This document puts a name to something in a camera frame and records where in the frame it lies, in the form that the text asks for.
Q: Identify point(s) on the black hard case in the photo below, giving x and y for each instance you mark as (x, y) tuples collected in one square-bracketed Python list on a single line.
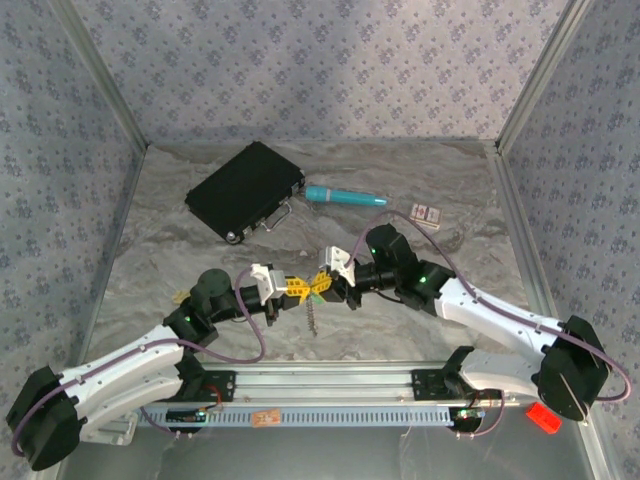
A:
[(245, 190)]

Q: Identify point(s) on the red plastic block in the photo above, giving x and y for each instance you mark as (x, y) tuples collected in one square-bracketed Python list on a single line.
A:
[(545, 422)]

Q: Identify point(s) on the aluminium frame post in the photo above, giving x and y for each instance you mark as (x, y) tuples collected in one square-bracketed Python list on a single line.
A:
[(542, 75)]

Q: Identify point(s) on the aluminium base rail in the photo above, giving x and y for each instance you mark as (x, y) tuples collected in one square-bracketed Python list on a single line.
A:
[(325, 382)]

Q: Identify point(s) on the aluminium frame side rail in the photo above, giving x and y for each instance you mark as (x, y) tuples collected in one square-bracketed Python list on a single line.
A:
[(108, 260), (522, 225)]

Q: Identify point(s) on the small circuit board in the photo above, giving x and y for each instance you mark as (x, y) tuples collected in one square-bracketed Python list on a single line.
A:
[(187, 415), (468, 415)]

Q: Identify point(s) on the small red white card box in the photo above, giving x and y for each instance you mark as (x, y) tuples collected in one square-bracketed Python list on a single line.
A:
[(426, 215)]

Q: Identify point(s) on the teal pen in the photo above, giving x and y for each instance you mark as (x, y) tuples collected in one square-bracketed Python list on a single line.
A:
[(345, 196)]

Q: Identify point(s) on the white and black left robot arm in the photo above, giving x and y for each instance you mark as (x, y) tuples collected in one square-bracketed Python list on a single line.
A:
[(125, 357)]

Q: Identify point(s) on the aluminium end bracket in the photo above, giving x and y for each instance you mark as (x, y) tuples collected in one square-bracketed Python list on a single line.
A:
[(117, 430)]

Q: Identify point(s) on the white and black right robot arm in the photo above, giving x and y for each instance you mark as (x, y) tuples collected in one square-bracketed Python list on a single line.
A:
[(495, 310)]

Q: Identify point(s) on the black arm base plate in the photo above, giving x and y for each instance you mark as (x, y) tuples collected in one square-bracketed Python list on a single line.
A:
[(430, 385), (220, 386)]

